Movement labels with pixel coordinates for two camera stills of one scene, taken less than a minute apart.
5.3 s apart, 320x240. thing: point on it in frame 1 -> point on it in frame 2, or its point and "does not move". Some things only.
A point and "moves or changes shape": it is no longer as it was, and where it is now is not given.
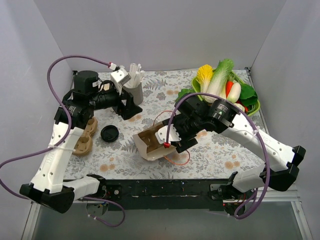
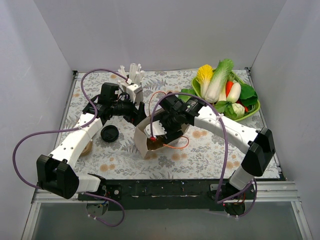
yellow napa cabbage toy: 204,74 does not move
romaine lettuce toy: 182,93 does not move
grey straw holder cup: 137,93 does not move
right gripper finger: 185,144 -> 171,136
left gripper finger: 130,109 -> 141,114
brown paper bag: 150,147 moves or changes shape
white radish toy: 235,92 does not move
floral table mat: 113,155 does not move
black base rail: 163,195 does not move
